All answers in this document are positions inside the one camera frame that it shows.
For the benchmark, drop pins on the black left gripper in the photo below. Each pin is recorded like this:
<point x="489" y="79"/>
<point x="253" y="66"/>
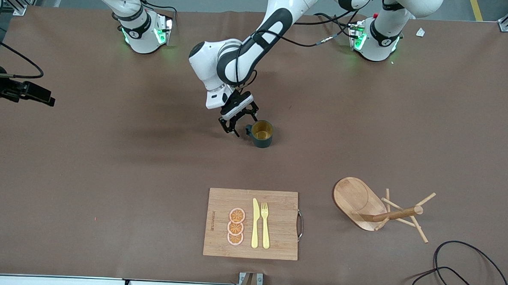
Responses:
<point x="243" y="111"/>

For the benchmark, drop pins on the dark green cup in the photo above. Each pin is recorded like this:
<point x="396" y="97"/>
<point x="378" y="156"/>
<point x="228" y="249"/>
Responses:
<point x="263" y="141"/>

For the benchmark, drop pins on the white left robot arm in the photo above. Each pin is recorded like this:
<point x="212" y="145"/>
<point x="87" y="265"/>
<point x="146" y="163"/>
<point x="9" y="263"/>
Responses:
<point x="210" y="63"/>

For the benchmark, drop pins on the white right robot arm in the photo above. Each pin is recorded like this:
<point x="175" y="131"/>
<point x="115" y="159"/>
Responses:
<point x="140" y="39"/>

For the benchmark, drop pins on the toy orange slice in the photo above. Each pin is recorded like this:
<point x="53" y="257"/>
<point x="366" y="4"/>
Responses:
<point x="235" y="228"/>
<point x="234" y="239"/>
<point x="237" y="215"/>

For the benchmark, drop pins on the bamboo cutting board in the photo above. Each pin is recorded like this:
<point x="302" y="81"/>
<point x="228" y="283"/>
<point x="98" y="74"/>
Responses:
<point x="280" y="220"/>

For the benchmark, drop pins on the yellow plastic knife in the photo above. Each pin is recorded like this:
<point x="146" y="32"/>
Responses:
<point x="255" y="228"/>

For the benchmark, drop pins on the yellow plastic fork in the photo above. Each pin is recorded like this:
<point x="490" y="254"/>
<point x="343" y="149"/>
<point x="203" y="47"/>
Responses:
<point x="265" y="233"/>

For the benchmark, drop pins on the brown table cover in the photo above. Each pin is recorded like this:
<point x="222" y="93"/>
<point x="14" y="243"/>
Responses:
<point x="106" y="196"/>

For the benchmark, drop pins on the wooden mug tree rack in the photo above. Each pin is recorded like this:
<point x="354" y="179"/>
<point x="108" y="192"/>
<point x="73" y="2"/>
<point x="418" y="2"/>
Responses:
<point x="354" y="198"/>

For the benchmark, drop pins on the white paper scrap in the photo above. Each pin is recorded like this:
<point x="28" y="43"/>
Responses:
<point x="420" y="32"/>

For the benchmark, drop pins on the metal table bracket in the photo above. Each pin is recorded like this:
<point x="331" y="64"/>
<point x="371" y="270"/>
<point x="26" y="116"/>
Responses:
<point x="260" y="278"/>

